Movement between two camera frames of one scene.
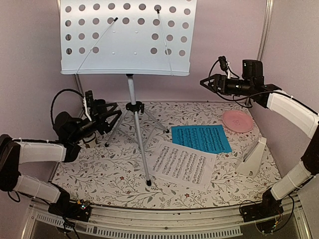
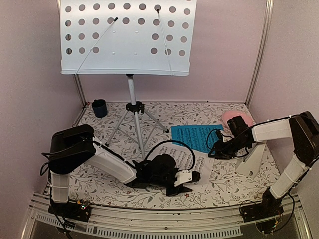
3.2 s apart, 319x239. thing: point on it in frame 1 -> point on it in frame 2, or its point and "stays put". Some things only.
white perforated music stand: [128, 38] stays put
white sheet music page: [187, 167] stays put
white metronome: [250, 163] stays put
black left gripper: [99, 115] -> [181, 189]
